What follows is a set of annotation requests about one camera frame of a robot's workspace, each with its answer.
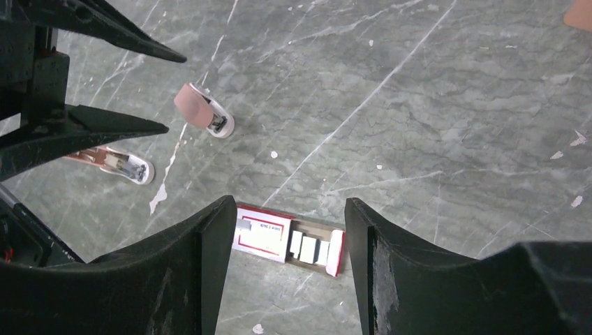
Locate pink stapler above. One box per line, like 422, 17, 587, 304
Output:
65, 146, 155, 185
173, 82, 235, 138

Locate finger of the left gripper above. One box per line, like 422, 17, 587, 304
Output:
18, 1, 186, 64
1, 105, 168, 181

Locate red white staple box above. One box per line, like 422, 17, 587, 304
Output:
232, 202, 345, 277

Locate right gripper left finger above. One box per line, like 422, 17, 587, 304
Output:
1, 195, 237, 334

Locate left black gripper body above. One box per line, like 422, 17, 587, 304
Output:
1, 1, 70, 123

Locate orange file organizer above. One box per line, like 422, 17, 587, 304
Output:
563, 0, 592, 32

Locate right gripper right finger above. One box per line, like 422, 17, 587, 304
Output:
345, 198, 591, 334

